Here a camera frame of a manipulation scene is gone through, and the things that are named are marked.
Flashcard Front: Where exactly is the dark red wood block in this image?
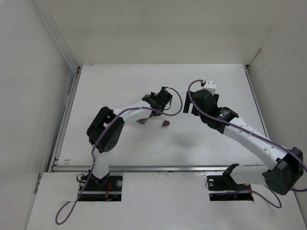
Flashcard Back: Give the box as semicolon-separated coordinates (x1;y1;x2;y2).
162;120;170;127

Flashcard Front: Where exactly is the smoky transparent plastic bin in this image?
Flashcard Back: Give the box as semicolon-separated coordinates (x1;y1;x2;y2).
136;118;148;125

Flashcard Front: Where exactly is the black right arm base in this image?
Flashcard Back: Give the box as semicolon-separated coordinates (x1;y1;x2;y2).
205;163;254;201

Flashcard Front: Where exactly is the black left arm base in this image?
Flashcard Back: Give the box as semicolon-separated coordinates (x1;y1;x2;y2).
76;174;123;202

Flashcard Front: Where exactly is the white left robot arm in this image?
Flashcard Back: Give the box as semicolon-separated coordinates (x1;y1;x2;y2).
86;87;173;189

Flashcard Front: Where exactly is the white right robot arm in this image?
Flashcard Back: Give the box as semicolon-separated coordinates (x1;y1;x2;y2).
183;89;307;195

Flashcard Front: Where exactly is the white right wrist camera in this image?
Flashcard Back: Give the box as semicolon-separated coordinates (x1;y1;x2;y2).
201;79;216;94

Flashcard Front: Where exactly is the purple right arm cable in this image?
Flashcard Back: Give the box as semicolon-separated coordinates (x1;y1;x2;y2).
187;79;307;209

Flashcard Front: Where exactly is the aluminium rail right edge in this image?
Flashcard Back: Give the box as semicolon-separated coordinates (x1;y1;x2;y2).
243;65;268;137

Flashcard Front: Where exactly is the aluminium rail edge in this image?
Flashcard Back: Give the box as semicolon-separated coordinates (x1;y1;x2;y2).
47;165;280;173
243;65;268;137
43;66;82;172

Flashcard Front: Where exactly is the aluminium rail left edge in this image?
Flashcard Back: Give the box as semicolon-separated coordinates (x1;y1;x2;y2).
43;66;82;172

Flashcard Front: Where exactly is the aluminium rail front edge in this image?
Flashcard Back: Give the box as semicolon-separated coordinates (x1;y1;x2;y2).
47;165;280;173

